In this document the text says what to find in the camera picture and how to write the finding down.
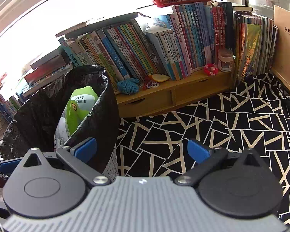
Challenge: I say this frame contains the red pink bead bracelet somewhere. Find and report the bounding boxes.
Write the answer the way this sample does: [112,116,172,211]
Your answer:
[203,63,219,75]

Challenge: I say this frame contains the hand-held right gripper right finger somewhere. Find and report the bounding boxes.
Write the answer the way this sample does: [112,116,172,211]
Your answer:
[175,139,266,186]

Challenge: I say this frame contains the small white jar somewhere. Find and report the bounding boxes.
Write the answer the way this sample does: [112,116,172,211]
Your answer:
[218,49,234,72]

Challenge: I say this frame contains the brown cover notebook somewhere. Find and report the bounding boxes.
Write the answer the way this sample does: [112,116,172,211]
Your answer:
[271,5,290,95]

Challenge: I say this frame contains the wooden desk shelf with drawers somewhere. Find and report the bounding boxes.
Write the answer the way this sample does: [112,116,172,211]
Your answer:
[115,69,234,118]

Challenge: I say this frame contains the white perforated trash bin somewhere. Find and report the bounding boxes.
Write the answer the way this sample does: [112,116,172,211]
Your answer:
[100,144,119,178]

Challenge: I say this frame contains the black white patterned cloth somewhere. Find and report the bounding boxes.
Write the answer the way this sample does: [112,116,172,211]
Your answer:
[116,74,290,225]

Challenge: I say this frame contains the dark hardcover book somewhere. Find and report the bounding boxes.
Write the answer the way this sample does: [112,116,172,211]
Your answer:
[232,3,253,12]

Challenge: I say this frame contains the blue yarn bundle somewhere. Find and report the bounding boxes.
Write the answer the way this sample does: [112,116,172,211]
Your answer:
[117,78,141,94]

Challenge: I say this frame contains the red white trinket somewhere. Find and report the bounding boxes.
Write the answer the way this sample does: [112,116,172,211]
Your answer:
[142,76,160,89]

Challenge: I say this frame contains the dark flat book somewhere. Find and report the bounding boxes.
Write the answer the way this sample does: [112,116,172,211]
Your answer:
[64,12,139,39]

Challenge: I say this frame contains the row of upright books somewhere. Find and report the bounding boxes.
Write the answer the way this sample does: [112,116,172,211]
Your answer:
[0,72,22,148]
[58,2,234,95]

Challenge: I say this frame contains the black plastic trash bag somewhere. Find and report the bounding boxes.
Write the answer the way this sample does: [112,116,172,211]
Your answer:
[0,65,119,174]

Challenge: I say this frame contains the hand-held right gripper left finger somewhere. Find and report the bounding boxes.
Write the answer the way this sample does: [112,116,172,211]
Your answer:
[23,136,112,186]

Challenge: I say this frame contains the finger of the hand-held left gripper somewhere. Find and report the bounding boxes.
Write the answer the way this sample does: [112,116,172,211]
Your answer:
[0,158,23,174]

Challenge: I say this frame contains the thin brown book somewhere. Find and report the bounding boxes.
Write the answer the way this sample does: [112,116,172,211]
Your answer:
[55,20,92,38]

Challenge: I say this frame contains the yellow peel piece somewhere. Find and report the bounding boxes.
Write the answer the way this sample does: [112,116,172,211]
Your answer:
[152,74,170,82]

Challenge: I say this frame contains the green wet wipes pack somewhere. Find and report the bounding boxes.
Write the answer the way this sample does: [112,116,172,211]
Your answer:
[54,86,99,151]

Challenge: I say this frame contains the row of thin colourful books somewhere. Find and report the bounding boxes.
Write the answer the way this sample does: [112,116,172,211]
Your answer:
[233,12,278,85]

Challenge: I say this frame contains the stack of lying books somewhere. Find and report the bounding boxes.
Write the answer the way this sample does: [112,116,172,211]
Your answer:
[22,51,74,95]

